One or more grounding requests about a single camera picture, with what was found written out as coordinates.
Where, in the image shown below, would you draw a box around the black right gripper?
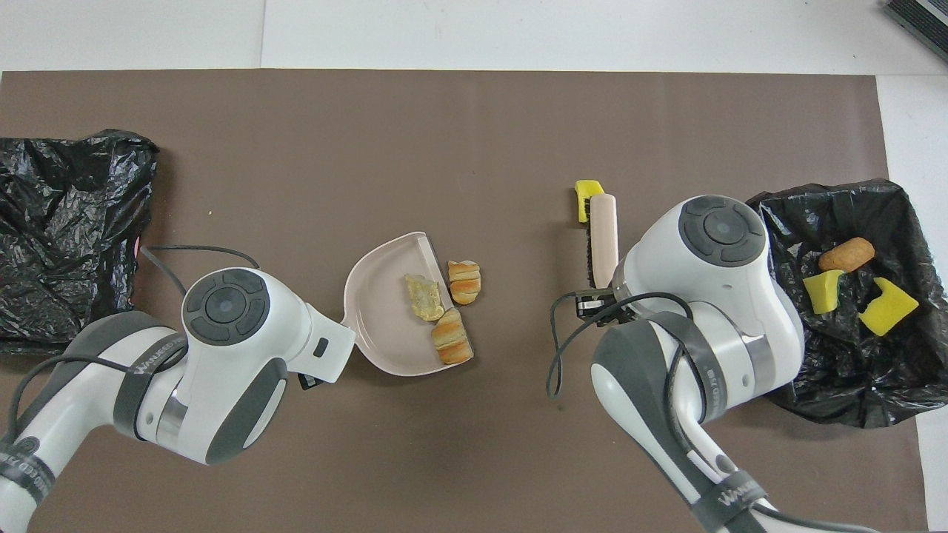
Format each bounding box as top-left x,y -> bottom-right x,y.
575,291 -> 632,327

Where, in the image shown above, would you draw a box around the beige brush black bristles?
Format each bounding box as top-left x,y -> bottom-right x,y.
582,194 -> 618,291

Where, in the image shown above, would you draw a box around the beige plastic dustpan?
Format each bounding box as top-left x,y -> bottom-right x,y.
342,232 -> 475,378

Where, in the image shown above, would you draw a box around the striped orange toy croissant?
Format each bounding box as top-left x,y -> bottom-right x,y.
447,260 -> 482,306
431,308 -> 475,365

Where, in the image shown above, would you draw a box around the pale foam chunk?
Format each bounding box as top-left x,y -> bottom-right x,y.
404,273 -> 445,322

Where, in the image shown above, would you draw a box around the small yellow sponge wedge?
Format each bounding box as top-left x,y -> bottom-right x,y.
803,269 -> 845,315

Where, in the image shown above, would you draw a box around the brown bread roll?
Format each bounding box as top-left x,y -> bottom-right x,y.
818,237 -> 875,273

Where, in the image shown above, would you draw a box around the notched yellow sponge piece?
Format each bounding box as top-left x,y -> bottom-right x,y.
858,278 -> 920,338

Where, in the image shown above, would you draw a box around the open bin black liner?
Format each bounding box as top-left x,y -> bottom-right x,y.
744,180 -> 948,430

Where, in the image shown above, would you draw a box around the rounded yellow sponge piece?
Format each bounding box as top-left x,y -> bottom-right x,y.
575,180 -> 605,224

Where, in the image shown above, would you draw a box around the brown paper table mat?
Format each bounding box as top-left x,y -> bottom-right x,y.
0,70 -> 930,533

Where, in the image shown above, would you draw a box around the crumpled black plastic bag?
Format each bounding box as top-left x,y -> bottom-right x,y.
0,130 -> 160,356

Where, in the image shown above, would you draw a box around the black ribbed device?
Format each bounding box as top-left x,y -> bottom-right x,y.
885,0 -> 948,64

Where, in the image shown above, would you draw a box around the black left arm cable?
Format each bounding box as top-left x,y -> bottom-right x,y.
0,244 -> 261,460

